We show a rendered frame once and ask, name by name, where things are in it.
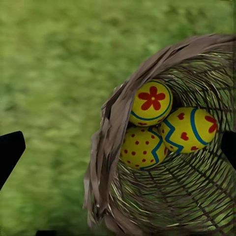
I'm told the wicker basket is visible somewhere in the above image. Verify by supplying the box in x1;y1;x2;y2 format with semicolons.
83;34;236;236

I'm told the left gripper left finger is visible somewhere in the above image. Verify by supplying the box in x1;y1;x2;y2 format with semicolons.
0;131;26;190

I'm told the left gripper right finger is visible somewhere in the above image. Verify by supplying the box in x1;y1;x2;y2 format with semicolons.
220;129;236;169

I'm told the easter egg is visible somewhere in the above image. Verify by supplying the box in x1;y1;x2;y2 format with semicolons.
119;125;169;172
129;79;175;127
158;106;218;155

